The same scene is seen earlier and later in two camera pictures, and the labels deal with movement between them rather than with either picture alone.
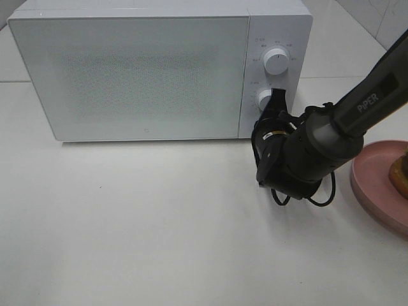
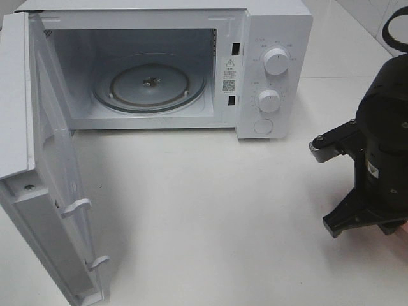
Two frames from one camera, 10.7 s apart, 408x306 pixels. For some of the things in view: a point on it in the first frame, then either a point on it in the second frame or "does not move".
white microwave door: (136, 78) → (41, 182)
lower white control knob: (264, 99) does not move
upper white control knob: (276, 60) does not move
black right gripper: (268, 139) → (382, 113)
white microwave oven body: (162, 70) does not move
